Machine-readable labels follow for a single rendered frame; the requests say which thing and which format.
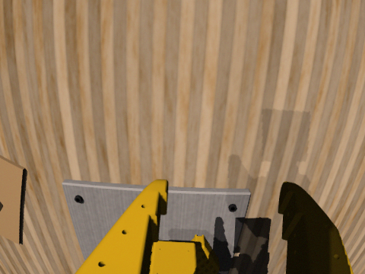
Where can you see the tan flat mat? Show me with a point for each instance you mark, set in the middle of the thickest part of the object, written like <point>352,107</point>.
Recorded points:
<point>11,193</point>

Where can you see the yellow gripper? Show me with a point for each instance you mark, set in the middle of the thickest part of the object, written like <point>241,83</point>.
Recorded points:
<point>314,244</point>

